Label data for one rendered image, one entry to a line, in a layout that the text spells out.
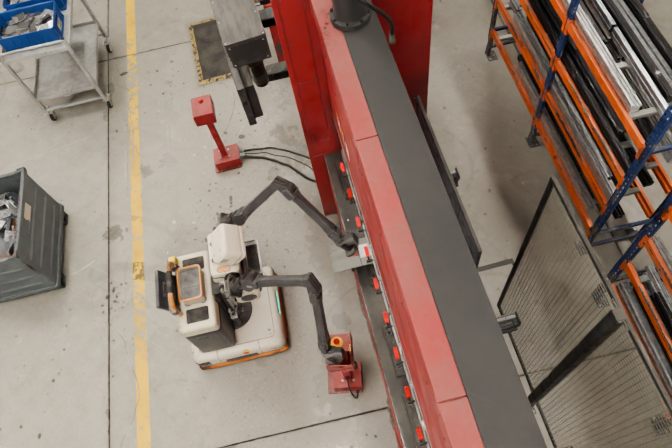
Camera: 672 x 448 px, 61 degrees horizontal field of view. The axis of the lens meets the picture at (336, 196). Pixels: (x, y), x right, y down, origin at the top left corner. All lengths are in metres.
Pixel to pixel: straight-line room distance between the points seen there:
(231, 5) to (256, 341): 2.25
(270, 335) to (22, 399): 1.98
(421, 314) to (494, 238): 2.77
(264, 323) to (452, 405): 2.48
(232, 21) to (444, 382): 2.35
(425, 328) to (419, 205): 0.47
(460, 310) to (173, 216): 3.53
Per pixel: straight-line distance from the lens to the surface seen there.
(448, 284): 2.06
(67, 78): 6.13
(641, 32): 4.18
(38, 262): 4.97
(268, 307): 4.26
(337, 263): 3.52
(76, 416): 4.87
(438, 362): 1.98
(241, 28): 3.42
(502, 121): 5.35
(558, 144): 4.75
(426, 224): 2.15
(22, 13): 5.91
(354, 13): 2.72
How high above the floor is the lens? 4.22
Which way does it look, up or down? 60 degrees down
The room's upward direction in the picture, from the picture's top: 12 degrees counter-clockwise
